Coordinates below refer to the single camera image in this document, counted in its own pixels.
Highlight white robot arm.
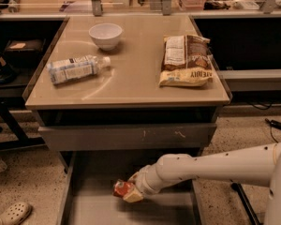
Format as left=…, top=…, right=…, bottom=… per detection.
left=124, top=142, right=281, bottom=225

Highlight white ceramic bowl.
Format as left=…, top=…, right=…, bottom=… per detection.
left=89, top=23, right=123, bottom=51

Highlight black table leg frame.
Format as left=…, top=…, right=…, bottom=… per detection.
left=0, top=98, right=45, bottom=151

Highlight grey drawer cabinet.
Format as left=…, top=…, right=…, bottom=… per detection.
left=22, top=13, right=233, bottom=225

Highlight closed grey top drawer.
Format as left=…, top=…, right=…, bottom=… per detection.
left=38, top=123, right=216, bottom=151

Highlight black floor stand bar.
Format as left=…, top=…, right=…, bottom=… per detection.
left=231, top=183, right=262, bottom=225

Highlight open grey middle drawer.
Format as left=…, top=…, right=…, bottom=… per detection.
left=57, top=149, right=205, bottom=225

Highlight black power adapter cable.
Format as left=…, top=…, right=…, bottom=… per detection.
left=264, top=117, right=281, bottom=144

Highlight white croc shoe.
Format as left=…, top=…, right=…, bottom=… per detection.
left=0, top=202, right=32, bottom=225

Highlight brown chip bag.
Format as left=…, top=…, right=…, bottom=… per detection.
left=161, top=35, right=210, bottom=71

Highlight clear plastic water bottle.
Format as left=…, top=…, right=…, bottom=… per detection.
left=46, top=54, right=111, bottom=84

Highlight yellow chip bag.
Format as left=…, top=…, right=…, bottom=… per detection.
left=159, top=68, right=214, bottom=87

